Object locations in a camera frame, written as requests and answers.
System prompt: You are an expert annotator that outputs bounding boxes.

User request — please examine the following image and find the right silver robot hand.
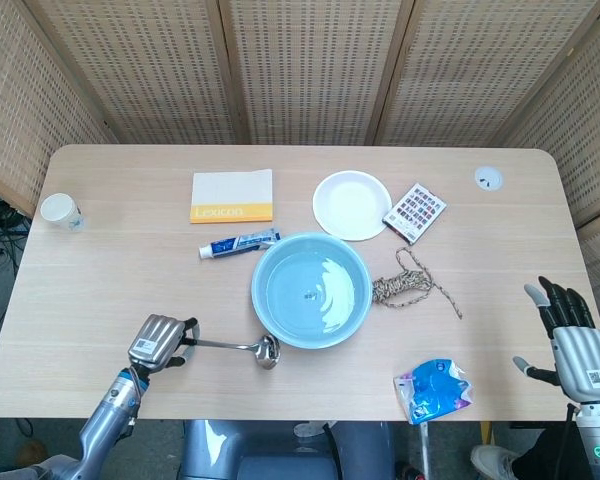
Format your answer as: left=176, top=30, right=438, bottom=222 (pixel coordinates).
left=512, top=276, right=600, bottom=404

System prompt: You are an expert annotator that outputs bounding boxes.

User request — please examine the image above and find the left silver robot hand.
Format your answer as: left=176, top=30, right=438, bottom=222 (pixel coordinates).
left=127, top=313, right=200, bottom=372

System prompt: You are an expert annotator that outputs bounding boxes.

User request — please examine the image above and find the metal ladle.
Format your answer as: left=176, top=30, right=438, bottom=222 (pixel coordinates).
left=182, top=333, right=282, bottom=371

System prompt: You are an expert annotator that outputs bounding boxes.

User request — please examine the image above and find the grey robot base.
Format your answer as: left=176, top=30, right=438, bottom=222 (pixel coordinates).
left=179, top=419, right=396, bottom=480

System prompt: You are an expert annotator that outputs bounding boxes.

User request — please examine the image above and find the light blue bowl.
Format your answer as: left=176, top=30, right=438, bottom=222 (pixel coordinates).
left=251, top=232, right=374, bottom=350

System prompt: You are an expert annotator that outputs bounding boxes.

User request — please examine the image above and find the black trouser leg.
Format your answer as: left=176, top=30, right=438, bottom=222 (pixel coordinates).
left=510, top=428, right=587, bottom=480

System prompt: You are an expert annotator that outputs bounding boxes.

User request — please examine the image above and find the blue white toothpaste tube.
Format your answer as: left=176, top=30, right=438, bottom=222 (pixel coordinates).
left=197, top=228, right=281, bottom=260

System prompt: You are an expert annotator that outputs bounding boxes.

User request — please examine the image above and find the white sneaker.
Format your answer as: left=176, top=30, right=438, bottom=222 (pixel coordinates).
left=469, top=444, right=520, bottom=480

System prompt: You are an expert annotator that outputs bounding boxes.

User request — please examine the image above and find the blue plastic package bag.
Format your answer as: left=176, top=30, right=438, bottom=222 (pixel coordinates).
left=393, top=357, right=475, bottom=426

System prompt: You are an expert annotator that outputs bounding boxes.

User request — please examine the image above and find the white paper cup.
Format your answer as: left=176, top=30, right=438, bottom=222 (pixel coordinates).
left=40, top=193, right=88, bottom=233

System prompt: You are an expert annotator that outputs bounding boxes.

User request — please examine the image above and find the white yellow Lexicon book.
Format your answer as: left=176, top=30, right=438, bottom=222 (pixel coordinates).
left=188, top=168, right=275, bottom=225

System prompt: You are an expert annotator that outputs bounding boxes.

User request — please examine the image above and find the colourful picture card box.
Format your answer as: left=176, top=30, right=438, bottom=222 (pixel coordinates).
left=382, top=182, right=450, bottom=245

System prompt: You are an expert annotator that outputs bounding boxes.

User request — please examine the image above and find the white paper plate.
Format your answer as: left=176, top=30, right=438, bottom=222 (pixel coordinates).
left=312, top=170, right=393, bottom=242

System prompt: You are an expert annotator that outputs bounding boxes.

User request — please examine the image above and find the woven wooden folding screen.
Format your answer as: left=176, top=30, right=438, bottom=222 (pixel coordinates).
left=0, top=0, right=600, bottom=331

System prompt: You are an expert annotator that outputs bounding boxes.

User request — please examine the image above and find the floor cable tangle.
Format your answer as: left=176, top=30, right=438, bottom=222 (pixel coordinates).
left=0, top=188, right=32, bottom=284

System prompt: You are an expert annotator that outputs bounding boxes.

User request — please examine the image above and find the bundled speckled rope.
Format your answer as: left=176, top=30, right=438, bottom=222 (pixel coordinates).
left=371, top=247, right=465, bottom=321

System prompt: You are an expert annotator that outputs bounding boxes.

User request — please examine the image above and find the round table cable grommet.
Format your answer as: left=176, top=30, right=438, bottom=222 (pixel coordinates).
left=474, top=166, right=505, bottom=191

